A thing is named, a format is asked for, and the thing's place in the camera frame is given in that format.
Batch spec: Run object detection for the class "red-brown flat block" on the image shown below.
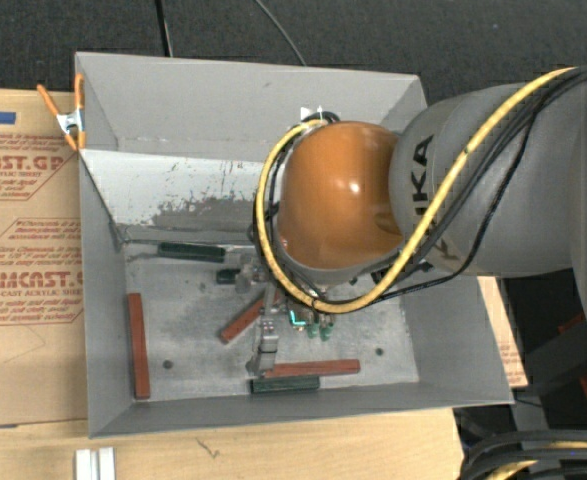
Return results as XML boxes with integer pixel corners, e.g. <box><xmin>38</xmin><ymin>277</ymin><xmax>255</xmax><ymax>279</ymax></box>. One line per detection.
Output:
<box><xmin>126</xmin><ymin>292</ymin><xmax>153</xmax><ymax>401</ymax></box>
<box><xmin>264</xmin><ymin>358</ymin><xmax>362</xmax><ymax>380</ymax></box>
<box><xmin>217</xmin><ymin>287</ymin><xmax>276</xmax><ymax>346</ymax></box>

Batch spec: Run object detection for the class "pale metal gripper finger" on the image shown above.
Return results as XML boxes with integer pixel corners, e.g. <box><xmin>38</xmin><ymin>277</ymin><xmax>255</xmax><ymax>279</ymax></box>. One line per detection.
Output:
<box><xmin>233</xmin><ymin>264</ymin><xmax>270</xmax><ymax>295</ymax></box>
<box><xmin>245</xmin><ymin>318</ymin><xmax>281</xmax><ymax>377</ymax></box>

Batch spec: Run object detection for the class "brown cardboard board red print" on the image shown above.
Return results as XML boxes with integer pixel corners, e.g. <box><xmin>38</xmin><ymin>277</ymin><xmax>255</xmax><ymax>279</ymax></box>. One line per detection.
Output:
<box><xmin>0</xmin><ymin>86</ymin><xmax>530</xmax><ymax>430</ymax></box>

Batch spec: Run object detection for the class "grey metal bin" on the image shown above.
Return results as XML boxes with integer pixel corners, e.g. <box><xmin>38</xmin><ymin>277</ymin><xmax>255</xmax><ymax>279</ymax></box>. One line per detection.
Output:
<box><xmin>74</xmin><ymin>51</ymin><xmax>516</xmax><ymax>440</ymax></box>

